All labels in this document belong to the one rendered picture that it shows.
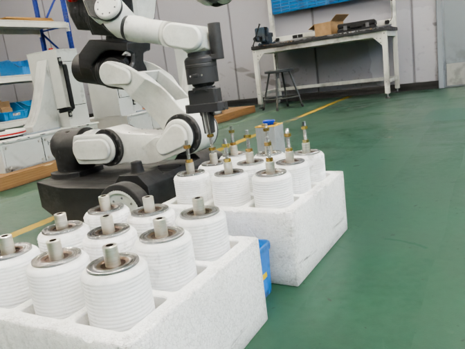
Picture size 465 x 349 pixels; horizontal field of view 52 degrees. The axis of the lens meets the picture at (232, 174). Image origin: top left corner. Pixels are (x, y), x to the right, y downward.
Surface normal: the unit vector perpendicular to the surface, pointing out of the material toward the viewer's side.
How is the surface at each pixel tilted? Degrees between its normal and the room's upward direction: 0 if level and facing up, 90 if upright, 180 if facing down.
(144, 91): 111
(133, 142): 90
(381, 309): 0
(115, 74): 90
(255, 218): 90
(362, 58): 90
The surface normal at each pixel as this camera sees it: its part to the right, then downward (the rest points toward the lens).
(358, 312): -0.13, -0.97
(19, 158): 0.88, 0.00
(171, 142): -0.47, 0.25
